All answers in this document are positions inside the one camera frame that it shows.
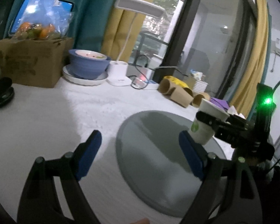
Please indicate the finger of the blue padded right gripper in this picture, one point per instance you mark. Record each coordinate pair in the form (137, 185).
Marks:
(236, 120)
(209, 120)

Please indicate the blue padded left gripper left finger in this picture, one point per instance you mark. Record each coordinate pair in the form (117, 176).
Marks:
(39, 202)

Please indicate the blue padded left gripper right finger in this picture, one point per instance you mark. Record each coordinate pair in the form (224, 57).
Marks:
(228, 193)

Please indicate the white paper cup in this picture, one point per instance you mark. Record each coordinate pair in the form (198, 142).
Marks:
(201, 130)

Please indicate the brown paper cup middle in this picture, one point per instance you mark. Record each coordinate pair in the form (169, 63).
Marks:
(198, 97)

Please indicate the brown paper cup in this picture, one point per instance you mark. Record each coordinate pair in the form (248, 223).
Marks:
(189, 91)
(166, 87)
(198, 97)

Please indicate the brown paper cup left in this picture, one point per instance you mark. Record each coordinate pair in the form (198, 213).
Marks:
(189, 91)

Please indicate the brown paper cup right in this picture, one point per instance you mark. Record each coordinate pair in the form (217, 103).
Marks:
(166, 87)

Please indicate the purple cloth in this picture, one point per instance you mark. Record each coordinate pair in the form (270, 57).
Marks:
(223, 104)

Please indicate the yellow curtain right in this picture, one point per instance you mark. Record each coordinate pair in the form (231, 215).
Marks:
(245, 94)

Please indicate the white basket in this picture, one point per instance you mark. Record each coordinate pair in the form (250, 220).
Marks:
(199, 86)

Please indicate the brown paper bag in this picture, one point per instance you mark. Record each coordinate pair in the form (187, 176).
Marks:
(181, 97)

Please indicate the yellow plastic bag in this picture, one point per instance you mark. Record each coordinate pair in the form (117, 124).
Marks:
(176, 81)

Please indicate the white power strip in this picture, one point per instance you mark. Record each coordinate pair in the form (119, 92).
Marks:
(141, 84)

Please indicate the grey round mat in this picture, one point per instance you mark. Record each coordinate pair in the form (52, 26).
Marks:
(152, 163)

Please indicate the white desk lamp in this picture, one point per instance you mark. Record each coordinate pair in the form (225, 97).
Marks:
(117, 69)

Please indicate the white plate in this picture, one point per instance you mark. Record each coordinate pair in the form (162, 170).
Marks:
(69, 76)

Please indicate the black round object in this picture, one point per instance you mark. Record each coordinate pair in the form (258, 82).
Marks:
(6, 91)

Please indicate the pink inner bowl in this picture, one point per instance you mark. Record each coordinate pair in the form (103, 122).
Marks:
(91, 54)

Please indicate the blue ceramic bowl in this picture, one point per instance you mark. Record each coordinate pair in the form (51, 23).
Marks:
(87, 68)

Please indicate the cardboard box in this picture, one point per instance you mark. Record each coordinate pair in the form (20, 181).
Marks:
(34, 63)

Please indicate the teal curtain left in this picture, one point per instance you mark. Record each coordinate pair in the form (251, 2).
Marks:
(88, 24)

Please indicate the plastic bag of fruit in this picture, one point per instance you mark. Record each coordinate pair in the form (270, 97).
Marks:
(27, 31)

